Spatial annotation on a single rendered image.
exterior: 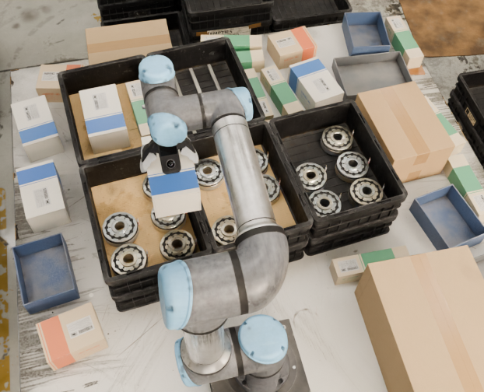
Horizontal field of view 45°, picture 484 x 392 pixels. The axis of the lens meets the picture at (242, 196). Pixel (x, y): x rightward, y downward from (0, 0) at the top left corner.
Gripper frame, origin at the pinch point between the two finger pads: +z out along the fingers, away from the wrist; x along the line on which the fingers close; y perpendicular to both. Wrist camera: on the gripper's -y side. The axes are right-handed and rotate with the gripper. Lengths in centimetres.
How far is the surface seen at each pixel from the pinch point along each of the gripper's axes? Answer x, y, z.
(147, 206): 8.0, 7.9, 27.7
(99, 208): 22.2, 10.2, 27.6
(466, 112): -145, 63, 82
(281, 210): -31.6, -2.2, 27.9
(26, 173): 44, 31, 31
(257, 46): -44, 76, 34
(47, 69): 35, 78, 32
